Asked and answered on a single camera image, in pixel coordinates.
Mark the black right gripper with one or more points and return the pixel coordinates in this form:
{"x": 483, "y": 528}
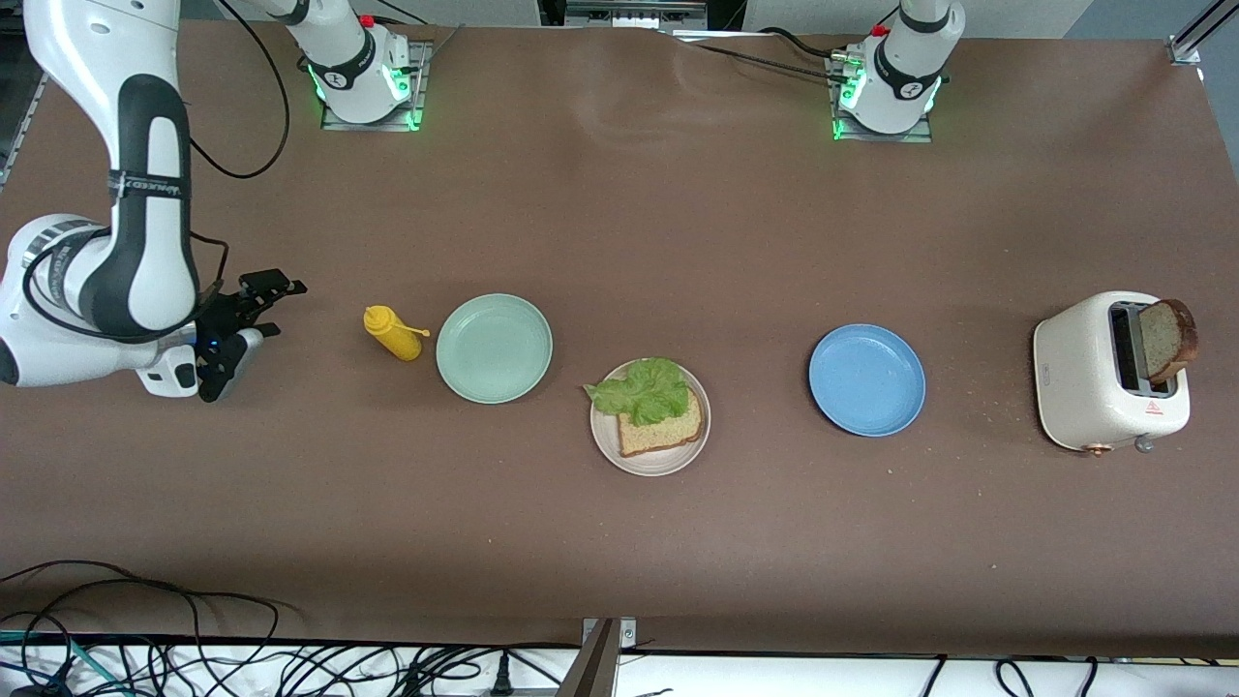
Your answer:
{"x": 225, "y": 312}

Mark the yellow mustard squeeze bottle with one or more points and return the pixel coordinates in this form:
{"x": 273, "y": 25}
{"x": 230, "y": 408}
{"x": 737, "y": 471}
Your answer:
{"x": 397, "y": 339}

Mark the green lettuce leaf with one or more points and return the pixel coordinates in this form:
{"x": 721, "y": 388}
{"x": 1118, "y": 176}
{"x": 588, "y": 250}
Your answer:
{"x": 644, "y": 392}

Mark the brown bread slice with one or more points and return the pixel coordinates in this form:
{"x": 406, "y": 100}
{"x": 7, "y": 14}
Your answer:
{"x": 668, "y": 438}
{"x": 1166, "y": 339}

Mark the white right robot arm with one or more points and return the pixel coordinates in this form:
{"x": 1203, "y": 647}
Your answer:
{"x": 97, "y": 58}

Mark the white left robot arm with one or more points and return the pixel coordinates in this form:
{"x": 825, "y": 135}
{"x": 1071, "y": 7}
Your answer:
{"x": 905, "y": 68}

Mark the mint green plate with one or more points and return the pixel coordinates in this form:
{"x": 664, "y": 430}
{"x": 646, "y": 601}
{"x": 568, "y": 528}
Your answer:
{"x": 494, "y": 348}

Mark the beige plate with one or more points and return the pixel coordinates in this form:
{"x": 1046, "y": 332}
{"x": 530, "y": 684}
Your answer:
{"x": 605, "y": 440}

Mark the blue plate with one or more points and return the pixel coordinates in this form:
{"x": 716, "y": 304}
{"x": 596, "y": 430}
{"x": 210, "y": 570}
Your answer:
{"x": 866, "y": 379}

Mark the black power plug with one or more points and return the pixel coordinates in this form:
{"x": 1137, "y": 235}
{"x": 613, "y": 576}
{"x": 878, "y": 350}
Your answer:
{"x": 500, "y": 676}

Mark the cream white toaster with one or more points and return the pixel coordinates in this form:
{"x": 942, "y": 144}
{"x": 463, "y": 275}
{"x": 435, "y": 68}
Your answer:
{"x": 1074, "y": 378}

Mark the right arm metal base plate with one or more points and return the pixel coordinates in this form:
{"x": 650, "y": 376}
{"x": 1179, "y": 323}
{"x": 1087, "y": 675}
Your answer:
{"x": 368, "y": 127}

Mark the black device with rail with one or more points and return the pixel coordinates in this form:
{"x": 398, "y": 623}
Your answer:
{"x": 639, "y": 12}

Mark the grey metal bracket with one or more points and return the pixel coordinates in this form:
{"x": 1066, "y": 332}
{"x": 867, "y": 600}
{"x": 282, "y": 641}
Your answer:
{"x": 602, "y": 663}

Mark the aluminium frame profile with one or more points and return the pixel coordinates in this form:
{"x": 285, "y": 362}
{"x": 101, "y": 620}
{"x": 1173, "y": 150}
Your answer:
{"x": 1195, "y": 37}

